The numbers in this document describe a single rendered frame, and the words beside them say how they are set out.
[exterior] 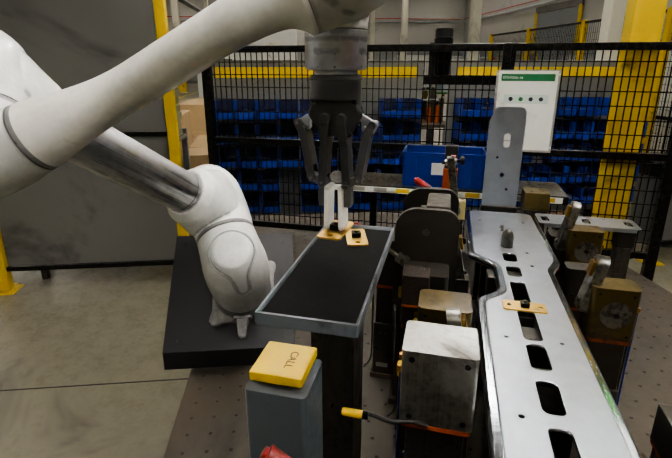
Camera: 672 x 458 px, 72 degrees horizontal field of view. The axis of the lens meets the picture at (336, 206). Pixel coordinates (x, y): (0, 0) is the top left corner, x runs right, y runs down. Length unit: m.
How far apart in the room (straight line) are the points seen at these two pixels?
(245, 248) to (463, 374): 0.62
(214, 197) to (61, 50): 2.27
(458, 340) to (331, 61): 0.42
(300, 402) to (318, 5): 0.41
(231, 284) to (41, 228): 2.60
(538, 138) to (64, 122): 1.64
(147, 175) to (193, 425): 0.57
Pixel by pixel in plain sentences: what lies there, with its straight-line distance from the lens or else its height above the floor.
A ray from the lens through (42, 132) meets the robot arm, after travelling 0.73.
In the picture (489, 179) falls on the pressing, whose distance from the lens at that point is 1.69.
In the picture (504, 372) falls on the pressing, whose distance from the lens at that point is 0.83.
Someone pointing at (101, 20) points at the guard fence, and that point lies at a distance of 3.24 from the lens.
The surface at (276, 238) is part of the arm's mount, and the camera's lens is 1.41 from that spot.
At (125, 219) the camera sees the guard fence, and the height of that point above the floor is 0.48.
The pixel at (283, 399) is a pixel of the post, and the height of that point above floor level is 1.14.
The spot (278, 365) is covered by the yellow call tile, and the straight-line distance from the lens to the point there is 0.54.
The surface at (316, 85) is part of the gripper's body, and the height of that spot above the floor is 1.45.
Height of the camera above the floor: 1.47
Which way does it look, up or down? 17 degrees down
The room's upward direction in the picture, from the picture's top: straight up
